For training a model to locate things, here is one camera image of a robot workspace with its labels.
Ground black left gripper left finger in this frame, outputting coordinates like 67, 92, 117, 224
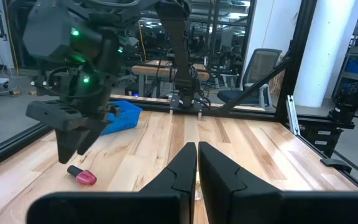
26, 142, 198, 224

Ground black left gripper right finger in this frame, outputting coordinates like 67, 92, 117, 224
198, 141, 358, 224

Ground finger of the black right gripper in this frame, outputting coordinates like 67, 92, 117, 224
76, 121, 110, 156
55, 129, 90, 164

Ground dark pink nail polish bottle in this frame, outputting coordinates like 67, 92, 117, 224
67, 165, 98, 187

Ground blue plastic basket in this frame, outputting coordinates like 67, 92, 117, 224
101, 100, 143, 136

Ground wooden background table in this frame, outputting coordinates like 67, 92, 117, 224
131, 58, 211, 98

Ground black box with white labels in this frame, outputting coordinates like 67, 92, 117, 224
300, 123, 344, 158

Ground grey mesh office chair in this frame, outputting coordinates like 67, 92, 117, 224
218, 48, 283, 109

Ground yellow hanging cable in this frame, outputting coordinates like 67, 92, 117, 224
4, 0, 20, 77

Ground black frame foot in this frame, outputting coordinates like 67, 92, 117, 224
320, 157, 353, 174

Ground silver metal bracket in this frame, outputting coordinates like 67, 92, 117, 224
286, 95, 301, 136

